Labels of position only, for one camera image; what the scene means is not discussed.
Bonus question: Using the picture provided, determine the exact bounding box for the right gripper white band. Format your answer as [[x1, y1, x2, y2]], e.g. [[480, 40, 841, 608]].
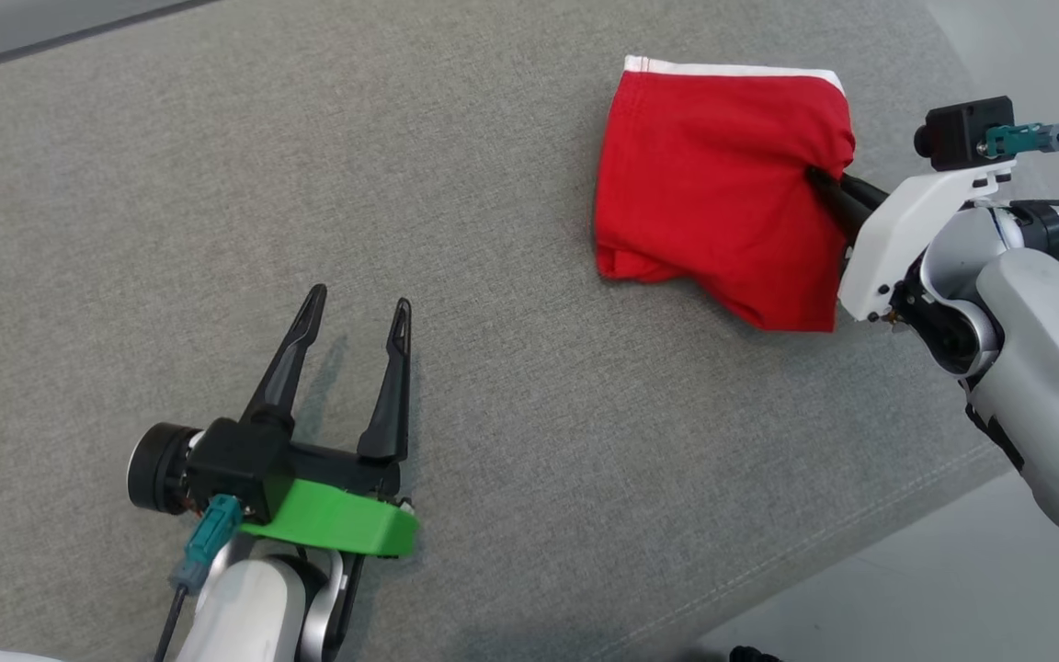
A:
[[805, 161, 1018, 323]]

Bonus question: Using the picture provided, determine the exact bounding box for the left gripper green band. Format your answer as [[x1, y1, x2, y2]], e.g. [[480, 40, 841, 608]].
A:
[[240, 284, 421, 560]]

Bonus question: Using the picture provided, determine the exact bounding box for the red and white sports shirt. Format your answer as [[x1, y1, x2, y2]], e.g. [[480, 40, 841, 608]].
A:
[[594, 55, 857, 334]]

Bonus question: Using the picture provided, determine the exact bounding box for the teal right camera connector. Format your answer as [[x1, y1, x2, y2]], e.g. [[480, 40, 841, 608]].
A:
[[985, 122, 1059, 159]]

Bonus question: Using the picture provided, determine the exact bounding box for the teal camera connector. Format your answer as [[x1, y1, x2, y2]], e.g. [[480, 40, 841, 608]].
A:
[[985, 122, 1059, 159], [169, 495, 245, 594]]

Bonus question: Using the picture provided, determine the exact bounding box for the teal left camera connector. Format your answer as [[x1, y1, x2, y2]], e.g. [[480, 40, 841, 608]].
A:
[[169, 495, 245, 594]]

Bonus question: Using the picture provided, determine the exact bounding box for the black left camera cable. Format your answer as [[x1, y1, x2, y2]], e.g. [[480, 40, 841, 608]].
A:
[[153, 584, 188, 662]]

